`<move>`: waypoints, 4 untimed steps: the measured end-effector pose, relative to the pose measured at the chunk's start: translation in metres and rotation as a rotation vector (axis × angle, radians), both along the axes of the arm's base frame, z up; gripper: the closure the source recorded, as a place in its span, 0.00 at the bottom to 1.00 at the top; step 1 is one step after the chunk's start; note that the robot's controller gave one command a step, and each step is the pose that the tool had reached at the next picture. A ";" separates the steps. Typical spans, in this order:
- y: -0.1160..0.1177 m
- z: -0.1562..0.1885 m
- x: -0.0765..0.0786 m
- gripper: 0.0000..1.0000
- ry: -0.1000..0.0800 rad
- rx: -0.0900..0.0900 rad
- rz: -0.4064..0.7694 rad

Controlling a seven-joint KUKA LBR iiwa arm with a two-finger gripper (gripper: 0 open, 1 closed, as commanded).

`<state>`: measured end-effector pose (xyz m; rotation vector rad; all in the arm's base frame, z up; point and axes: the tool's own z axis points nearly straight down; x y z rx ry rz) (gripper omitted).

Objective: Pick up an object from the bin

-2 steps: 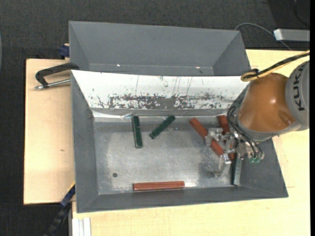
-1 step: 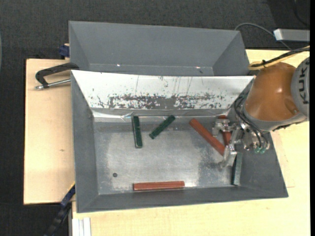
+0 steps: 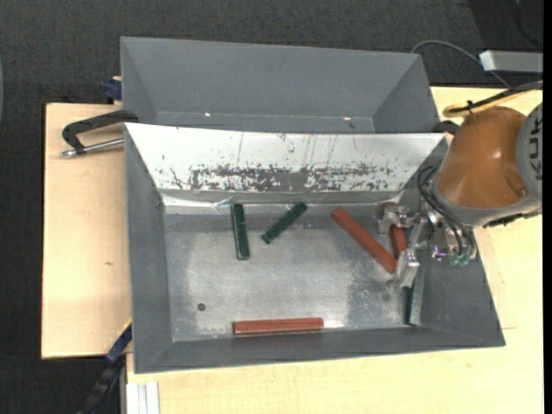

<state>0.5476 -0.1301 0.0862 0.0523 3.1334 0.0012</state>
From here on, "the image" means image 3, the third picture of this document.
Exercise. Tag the dark green flat block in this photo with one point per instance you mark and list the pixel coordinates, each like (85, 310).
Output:
(284, 222)
(240, 231)
(415, 300)

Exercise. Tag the pale wood flat board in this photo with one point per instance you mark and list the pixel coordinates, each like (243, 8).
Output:
(82, 240)

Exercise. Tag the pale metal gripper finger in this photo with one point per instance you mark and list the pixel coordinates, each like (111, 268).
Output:
(409, 267)
(393, 217)

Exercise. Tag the grey metal bin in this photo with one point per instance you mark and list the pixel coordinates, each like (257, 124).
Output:
(276, 283)

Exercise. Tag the red-brown flat block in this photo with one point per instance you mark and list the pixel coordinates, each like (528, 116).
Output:
(278, 325)
(398, 240)
(364, 240)

